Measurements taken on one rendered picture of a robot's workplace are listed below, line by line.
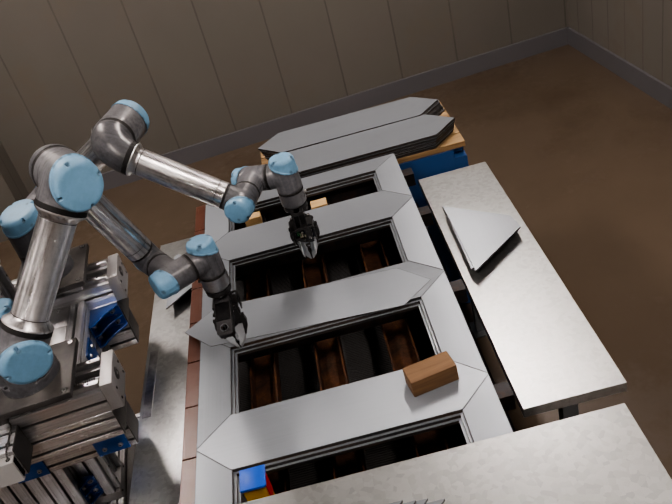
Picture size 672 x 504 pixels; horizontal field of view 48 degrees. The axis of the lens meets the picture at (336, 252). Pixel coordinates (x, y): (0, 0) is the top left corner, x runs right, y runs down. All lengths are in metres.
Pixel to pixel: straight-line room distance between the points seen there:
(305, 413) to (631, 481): 0.83
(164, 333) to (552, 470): 1.56
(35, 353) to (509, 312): 1.25
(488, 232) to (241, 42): 2.97
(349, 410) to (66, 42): 3.64
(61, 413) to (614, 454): 1.34
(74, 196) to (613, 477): 1.21
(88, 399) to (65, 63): 3.33
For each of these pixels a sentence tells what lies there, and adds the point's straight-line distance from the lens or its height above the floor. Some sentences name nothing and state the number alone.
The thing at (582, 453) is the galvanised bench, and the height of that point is 1.05.
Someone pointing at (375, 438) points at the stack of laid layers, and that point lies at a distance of 1.84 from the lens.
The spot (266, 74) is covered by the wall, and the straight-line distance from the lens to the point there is 5.16.
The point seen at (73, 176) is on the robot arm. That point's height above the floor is 1.55.
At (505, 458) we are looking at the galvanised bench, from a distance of 1.47.
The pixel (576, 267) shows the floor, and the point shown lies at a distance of 3.56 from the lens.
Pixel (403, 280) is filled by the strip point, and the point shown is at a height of 0.84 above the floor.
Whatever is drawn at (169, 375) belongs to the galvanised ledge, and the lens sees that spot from 2.47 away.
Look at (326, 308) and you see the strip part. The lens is 2.21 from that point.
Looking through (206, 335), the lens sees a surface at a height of 0.84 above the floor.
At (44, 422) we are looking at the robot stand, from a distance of 2.13.
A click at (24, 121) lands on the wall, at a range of 5.28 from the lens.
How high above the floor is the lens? 2.20
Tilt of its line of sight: 34 degrees down
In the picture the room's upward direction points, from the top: 16 degrees counter-clockwise
